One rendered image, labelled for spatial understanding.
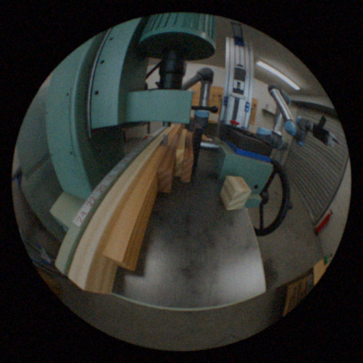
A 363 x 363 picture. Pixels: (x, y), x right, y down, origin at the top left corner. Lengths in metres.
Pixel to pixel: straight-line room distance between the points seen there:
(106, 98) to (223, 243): 0.31
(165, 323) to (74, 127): 1.18
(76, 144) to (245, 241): 0.35
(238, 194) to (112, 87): 0.29
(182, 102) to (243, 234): 0.24
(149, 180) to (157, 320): 1.06
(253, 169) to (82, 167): 0.39
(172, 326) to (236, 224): 1.04
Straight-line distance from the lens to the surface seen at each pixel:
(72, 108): 0.28
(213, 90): 3.56
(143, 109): 0.25
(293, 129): 0.70
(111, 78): 0.26
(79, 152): 0.29
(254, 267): 0.16
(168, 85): 0.25
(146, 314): 1.09
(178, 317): 1.08
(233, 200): 0.18
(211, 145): 0.28
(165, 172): 0.17
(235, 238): 0.16
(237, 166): 0.25
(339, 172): 3.05
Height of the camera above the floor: 1.03
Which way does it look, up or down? 36 degrees down
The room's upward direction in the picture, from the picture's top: 7 degrees clockwise
